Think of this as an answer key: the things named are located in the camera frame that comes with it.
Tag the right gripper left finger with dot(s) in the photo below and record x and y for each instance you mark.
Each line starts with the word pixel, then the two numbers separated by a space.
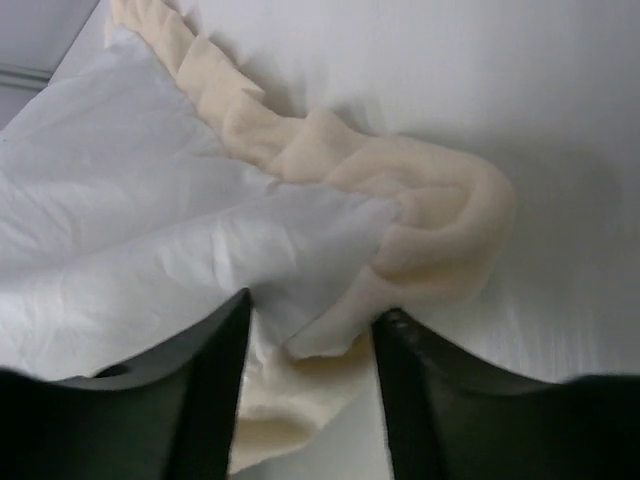
pixel 167 413

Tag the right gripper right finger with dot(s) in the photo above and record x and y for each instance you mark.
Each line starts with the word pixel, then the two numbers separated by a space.
pixel 452 415

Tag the grey cream ruffled pillowcase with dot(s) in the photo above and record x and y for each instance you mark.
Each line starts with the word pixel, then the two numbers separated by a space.
pixel 140 193

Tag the left aluminium frame post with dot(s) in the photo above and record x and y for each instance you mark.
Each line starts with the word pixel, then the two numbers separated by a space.
pixel 23 78

